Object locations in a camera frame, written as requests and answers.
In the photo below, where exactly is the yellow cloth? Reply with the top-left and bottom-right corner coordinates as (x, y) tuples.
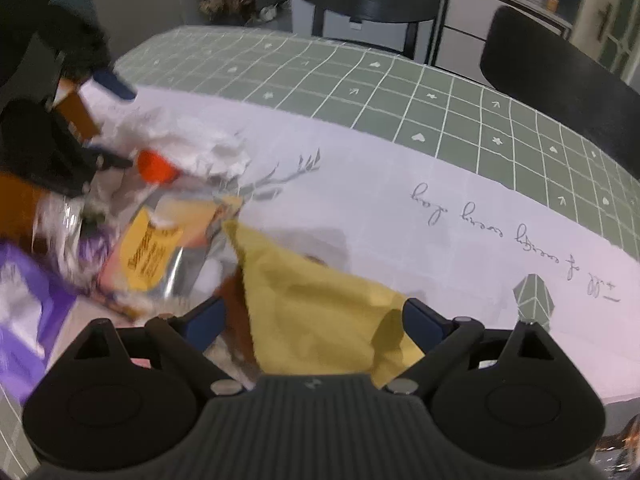
(222, 220), (426, 390)

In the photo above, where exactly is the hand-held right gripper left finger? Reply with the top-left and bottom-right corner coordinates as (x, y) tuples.
(74, 296), (245, 396)

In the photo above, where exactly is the green grid tablecloth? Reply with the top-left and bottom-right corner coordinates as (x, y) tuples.
(0, 25), (640, 480)

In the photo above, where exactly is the orange round cap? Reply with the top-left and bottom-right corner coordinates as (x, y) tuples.
(136, 150), (180, 185)

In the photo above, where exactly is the silver packet with yellow label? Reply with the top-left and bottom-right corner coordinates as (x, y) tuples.
(97, 195), (246, 321)

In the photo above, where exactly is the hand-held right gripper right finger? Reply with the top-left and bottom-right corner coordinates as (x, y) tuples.
(384, 298), (567, 402)

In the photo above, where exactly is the purple packet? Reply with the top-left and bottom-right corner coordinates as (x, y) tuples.
(0, 240), (81, 406)

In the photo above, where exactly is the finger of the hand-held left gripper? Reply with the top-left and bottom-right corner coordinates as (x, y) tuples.
(47, 7), (138, 102)
(75, 144), (136, 172)

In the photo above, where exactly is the white cabinet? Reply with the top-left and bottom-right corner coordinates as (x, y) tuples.
(429, 0), (573, 81)

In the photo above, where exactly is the white printed cloth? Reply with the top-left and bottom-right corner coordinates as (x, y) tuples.
(75, 82), (640, 403)

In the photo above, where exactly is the white tissue paper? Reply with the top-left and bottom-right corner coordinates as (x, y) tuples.
(80, 82), (253, 196)

